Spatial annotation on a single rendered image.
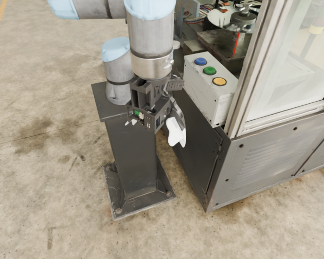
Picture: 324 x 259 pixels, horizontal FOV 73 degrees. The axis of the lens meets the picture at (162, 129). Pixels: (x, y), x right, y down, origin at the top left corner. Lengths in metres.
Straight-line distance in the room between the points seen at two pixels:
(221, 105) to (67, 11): 0.52
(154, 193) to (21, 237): 0.80
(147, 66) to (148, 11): 0.09
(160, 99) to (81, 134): 1.50
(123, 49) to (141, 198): 0.97
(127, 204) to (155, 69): 1.17
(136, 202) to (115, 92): 0.79
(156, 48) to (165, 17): 0.05
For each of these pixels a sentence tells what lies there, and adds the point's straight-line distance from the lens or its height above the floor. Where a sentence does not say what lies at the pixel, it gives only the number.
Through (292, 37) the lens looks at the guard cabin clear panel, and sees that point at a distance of 0.71.
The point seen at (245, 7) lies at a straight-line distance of 1.18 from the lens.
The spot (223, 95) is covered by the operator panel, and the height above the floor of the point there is 0.89.
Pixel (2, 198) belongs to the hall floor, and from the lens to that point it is 1.81.
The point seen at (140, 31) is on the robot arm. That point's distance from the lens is 0.36.
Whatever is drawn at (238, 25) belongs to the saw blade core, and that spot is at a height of 0.95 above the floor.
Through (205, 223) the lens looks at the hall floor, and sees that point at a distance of 1.44.
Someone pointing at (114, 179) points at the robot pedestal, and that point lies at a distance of 1.57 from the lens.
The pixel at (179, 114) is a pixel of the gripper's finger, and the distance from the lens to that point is 0.48.
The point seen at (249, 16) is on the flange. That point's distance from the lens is 1.20.
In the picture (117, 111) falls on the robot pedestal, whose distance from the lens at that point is 0.90.
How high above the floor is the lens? 1.34
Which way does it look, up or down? 47 degrees down
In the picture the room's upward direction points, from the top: straight up
